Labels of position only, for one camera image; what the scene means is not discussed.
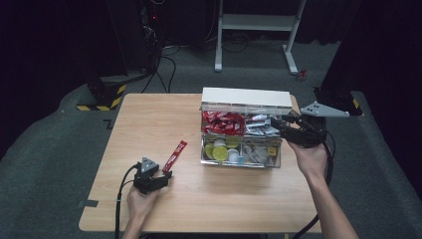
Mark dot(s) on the single red stick sachet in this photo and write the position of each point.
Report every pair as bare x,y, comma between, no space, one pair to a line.
175,156

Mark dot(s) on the grey tape strip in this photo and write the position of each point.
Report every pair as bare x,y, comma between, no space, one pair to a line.
88,203

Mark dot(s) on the pile of silver stick packets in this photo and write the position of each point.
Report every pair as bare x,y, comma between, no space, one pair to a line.
260,127

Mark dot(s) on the dark equipment rack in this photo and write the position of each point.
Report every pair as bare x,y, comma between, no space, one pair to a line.
151,30

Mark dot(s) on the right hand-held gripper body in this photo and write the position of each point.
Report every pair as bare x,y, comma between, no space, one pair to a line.
308,134

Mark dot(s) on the clear plastic packets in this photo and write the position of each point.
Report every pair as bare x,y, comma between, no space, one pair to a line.
255,153

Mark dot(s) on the white capsule cup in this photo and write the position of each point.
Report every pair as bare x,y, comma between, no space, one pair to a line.
233,155
219,143

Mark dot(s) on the black yellow striped stand base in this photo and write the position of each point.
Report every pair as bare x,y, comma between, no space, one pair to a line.
104,94

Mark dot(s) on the person's right hand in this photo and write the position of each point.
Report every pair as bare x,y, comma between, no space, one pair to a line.
312,161

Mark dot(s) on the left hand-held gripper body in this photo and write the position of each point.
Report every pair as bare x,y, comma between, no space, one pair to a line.
146,182

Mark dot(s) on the large green capsule cup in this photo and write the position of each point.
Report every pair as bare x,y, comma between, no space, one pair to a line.
220,153

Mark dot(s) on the white metal stand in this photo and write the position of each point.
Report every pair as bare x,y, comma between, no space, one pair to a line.
255,22

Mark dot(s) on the small yellow packet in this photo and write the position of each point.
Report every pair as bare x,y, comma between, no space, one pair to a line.
271,151

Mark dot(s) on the pile of red stick packets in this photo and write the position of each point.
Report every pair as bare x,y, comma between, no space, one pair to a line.
222,122

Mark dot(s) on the clear organizer box white lid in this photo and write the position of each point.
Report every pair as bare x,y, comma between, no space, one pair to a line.
245,97

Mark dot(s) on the person's left hand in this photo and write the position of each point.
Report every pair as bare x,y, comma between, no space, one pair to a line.
139,207

